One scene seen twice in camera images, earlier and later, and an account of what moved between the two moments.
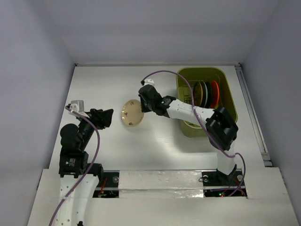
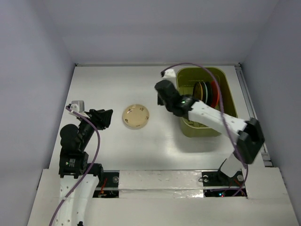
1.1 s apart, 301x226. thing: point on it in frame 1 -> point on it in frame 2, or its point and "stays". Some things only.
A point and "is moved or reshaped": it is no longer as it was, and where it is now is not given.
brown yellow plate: [198, 94] stays
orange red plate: [215, 94] stays
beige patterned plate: [131, 113] is moved or reshaped
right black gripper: [146, 100] -> [163, 89]
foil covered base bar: [161, 184] stays
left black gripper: [102, 117] stays
